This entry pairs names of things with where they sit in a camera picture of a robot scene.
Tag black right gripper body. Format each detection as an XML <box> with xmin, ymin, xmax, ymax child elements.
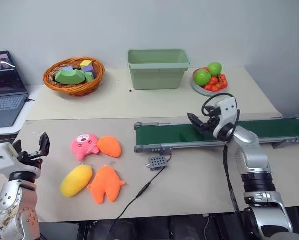
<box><xmin>200</xmin><ymin>106</ymin><xmax>222</xmax><ymax>134</ymax></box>

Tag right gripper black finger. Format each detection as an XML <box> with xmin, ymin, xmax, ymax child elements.
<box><xmin>192</xmin><ymin>120</ymin><xmax>207</xmax><ymax>132</ymax></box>
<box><xmin>187</xmin><ymin>112</ymin><xmax>203</xmax><ymax>126</ymax></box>

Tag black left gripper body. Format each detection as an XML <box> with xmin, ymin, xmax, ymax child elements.
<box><xmin>12</xmin><ymin>139</ymin><xmax>44</xmax><ymax>171</ymax></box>

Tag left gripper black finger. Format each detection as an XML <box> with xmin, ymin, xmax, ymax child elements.
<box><xmin>12</xmin><ymin>139</ymin><xmax>23</xmax><ymax>154</ymax></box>
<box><xmin>38</xmin><ymin>132</ymin><xmax>51</xmax><ymax>157</ymax></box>

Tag plate of fruit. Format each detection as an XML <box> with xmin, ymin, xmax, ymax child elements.
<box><xmin>191</xmin><ymin>67</ymin><xmax>229</xmax><ymax>97</ymax></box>

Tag pink pig plush toy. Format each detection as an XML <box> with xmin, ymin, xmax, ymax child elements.
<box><xmin>70</xmin><ymin>133</ymin><xmax>101</xmax><ymax>162</ymax></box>

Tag green apple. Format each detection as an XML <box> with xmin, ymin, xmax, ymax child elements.
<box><xmin>193</xmin><ymin>69</ymin><xmax>213</xmax><ymax>87</ymax></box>
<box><xmin>207</xmin><ymin>61</ymin><xmax>223</xmax><ymax>78</ymax></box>

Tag grey open laptop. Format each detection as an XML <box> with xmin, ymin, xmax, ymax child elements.
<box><xmin>0</xmin><ymin>50</ymin><xmax>31</xmax><ymax>130</ymax></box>

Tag yellow mango plush toy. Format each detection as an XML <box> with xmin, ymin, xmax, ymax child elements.
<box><xmin>60</xmin><ymin>164</ymin><xmax>94</xmax><ymax>199</ymax></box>

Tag grey perforated controller box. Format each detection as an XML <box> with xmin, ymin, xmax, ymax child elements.
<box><xmin>146</xmin><ymin>156</ymin><xmax>169</xmax><ymax>172</ymax></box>

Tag pale green plastic bin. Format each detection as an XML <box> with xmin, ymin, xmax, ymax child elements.
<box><xmin>127</xmin><ymin>48</ymin><xmax>191</xmax><ymax>91</ymax></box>

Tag orange wicker basket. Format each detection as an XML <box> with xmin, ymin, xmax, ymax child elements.
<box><xmin>42</xmin><ymin>56</ymin><xmax>106</xmax><ymax>97</ymax></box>

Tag orange round plush toy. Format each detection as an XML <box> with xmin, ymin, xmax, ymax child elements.
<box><xmin>97</xmin><ymin>135</ymin><xmax>123</xmax><ymax>159</ymax></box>

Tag green arch foam block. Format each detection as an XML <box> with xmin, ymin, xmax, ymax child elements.
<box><xmin>55</xmin><ymin>68</ymin><xmax>86</xmax><ymax>86</ymax></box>

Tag orange chicken plush toy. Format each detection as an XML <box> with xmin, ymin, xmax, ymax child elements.
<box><xmin>86</xmin><ymin>165</ymin><xmax>127</xmax><ymax>205</ymax></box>

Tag purple foam block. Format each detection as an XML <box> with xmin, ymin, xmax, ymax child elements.
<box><xmin>82</xmin><ymin>64</ymin><xmax>98</xmax><ymax>79</ymax></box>

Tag yellow foam cube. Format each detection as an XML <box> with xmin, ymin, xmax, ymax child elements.
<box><xmin>79</xmin><ymin>59</ymin><xmax>94</xmax><ymax>72</ymax></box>

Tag green conveyor belt grey frame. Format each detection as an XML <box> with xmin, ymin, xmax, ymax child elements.
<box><xmin>133</xmin><ymin>116</ymin><xmax>299</xmax><ymax>154</ymax></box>

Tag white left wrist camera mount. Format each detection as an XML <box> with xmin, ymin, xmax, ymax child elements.
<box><xmin>0</xmin><ymin>142</ymin><xmax>42</xmax><ymax>177</ymax></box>

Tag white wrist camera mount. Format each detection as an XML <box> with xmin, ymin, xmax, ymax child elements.
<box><xmin>215</xmin><ymin>97</ymin><xmax>241</xmax><ymax>129</ymax></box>
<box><xmin>0</xmin><ymin>142</ymin><xmax>42</xmax><ymax>177</ymax></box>

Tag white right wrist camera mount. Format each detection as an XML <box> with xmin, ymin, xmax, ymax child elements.
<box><xmin>215</xmin><ymin>97</ymin><xmax>241</xmax><ymax>129</ymax></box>

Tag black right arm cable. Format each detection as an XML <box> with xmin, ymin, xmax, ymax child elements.
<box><xmin>201</xmin><ymin>92</ymin><xmax>249</xmax><ymax>226</ymax></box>

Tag black controller power cable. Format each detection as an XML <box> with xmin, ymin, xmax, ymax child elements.
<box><xmin>108</xmin><ymin>165</ymin><xmax>167</xmax><ymax>234</ymax></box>

